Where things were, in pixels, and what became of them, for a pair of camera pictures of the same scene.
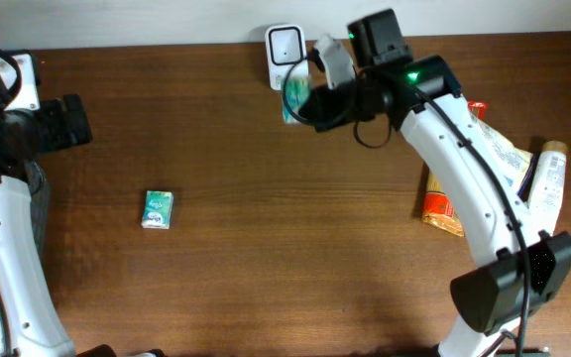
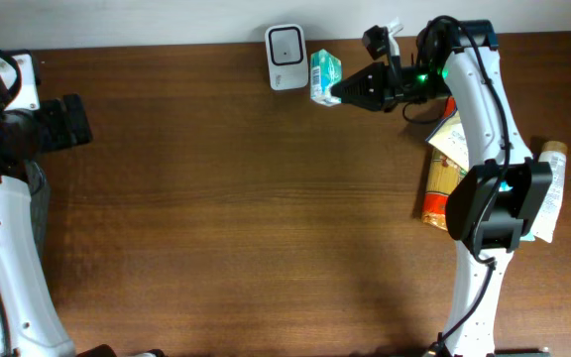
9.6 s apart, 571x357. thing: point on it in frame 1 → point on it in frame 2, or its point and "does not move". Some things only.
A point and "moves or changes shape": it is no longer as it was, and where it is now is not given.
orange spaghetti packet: (438, 206) does not move
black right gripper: (325, 120) → (379, 84)
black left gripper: (59, 112) does not move
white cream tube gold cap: (547, 186) does not move
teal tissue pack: (158, 209) moves or changes shape
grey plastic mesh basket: (40, 199) does not move
